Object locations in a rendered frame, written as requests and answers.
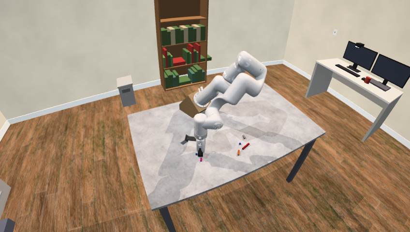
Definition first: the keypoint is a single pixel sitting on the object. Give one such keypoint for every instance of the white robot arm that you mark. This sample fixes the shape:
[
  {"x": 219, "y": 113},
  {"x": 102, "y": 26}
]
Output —
[{"x": 233, "y": 84}]

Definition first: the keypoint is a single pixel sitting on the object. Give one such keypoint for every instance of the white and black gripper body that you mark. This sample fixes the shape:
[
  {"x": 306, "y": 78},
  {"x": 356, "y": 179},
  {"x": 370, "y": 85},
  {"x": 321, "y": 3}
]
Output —
[{"x": 200, "y": 144}]

